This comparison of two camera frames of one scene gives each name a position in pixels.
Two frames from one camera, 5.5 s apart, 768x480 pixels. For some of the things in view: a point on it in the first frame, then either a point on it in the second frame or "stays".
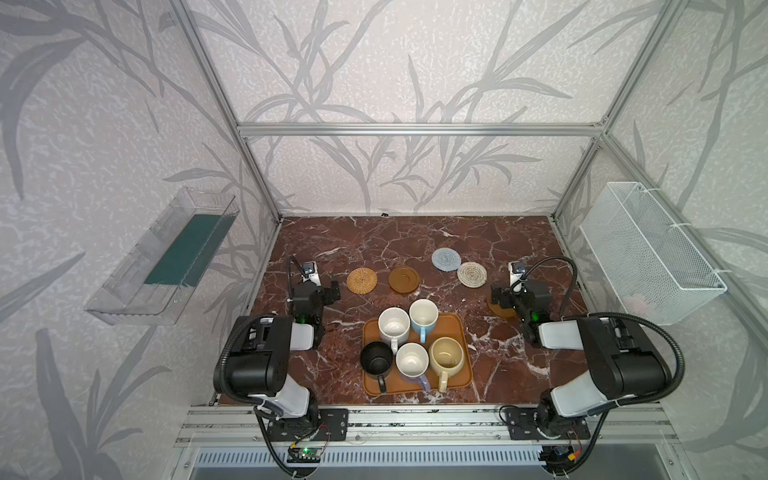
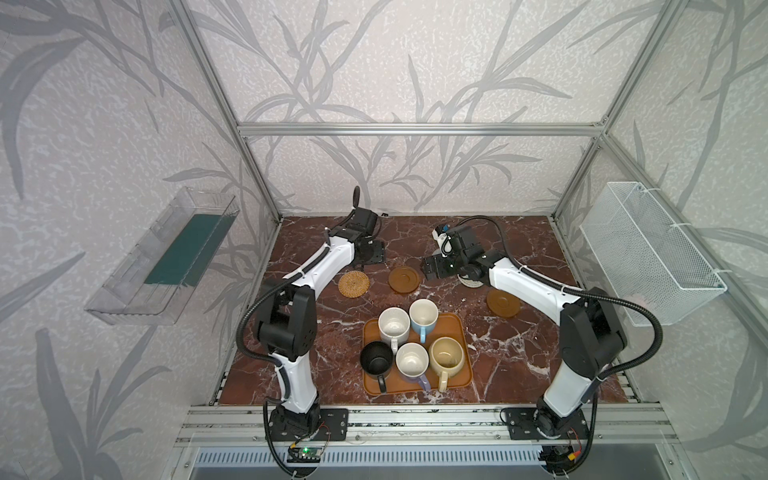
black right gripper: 519,298 → 433,265
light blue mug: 423,315 stays
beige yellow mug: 446,357 stays
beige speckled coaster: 471,275 stays
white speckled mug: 394,327 stays
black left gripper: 309,294 → 370,253
